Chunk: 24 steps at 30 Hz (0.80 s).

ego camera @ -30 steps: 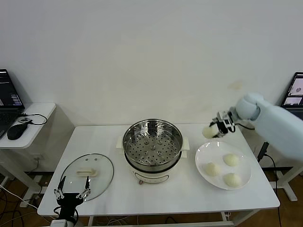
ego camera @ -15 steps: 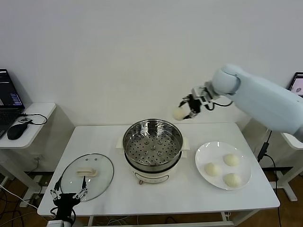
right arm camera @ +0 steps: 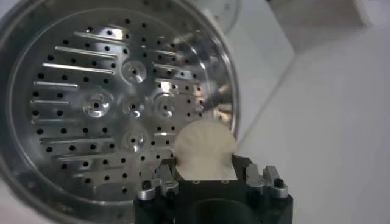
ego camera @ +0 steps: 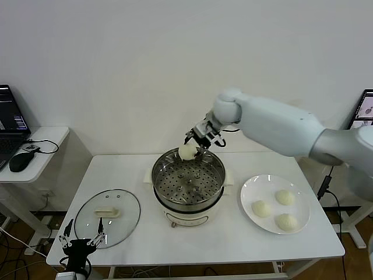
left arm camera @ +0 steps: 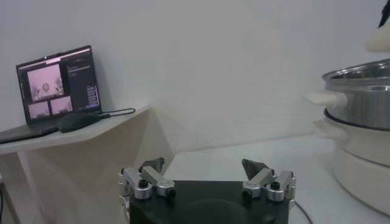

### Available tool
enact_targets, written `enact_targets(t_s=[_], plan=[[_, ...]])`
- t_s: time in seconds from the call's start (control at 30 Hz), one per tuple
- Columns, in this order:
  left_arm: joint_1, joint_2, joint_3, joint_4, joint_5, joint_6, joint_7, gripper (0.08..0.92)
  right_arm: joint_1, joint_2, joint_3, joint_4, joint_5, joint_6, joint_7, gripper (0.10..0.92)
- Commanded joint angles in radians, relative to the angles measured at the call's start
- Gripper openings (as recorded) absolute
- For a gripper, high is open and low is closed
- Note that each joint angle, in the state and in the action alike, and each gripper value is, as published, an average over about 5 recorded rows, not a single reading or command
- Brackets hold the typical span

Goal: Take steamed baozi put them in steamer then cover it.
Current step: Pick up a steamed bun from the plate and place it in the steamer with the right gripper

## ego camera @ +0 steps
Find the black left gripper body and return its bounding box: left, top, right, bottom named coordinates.
left=64, top=238, right=96, bottom=271

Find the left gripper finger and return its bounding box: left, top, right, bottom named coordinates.
left=58, top=218, right=73, bottom=249
left=89, top=217, right=107, bottom=249

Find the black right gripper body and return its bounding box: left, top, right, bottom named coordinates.
left=192, top=131, right=221, bottom=148

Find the white steamed baozi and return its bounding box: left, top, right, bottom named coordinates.
left=178, top=144, right=198, bottom=162
left=275, top=213, right=300, bottom=233
left=251, top=200, right=272, bottom=218
left=275, top=189, right=295, bottom=206

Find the glass lid with white handle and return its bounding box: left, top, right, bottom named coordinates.
left=73, top=188, right=142, bottom=250

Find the stainless steel steamer basket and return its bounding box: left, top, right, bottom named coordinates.
left=151, top=147, right=227, bottom=207

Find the white electric cooker base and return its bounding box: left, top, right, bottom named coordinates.
left=143, top=167, right=235, bottom=228

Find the white side table with mouse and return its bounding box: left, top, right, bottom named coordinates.
left=0, top=125, right=94, bottom=243

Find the white round plate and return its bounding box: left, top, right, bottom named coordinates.
left=240, top=174, right=311, bottom=235

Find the black computer mouse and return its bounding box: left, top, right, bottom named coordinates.
left=8, top=152, right=35, bottom=173

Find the black laptop with dark screen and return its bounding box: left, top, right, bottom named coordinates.
left=0, top=84, right=32, bottom=172

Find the black laptop with pink screen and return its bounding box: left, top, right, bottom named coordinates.
left=346, top=89, right=373, bottom=131

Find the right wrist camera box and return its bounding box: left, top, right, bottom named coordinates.
left=194, top=122, right=218, bottom=137

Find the black usb hub with cable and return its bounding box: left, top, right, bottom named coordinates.
left=22, top=138, right=59, bottom=155

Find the black cable with adapter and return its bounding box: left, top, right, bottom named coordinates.
left=316, top=166, right=343, bottom=234

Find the white table frame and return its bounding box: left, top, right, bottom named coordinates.
left=107, top=258, right=321, bottom=280

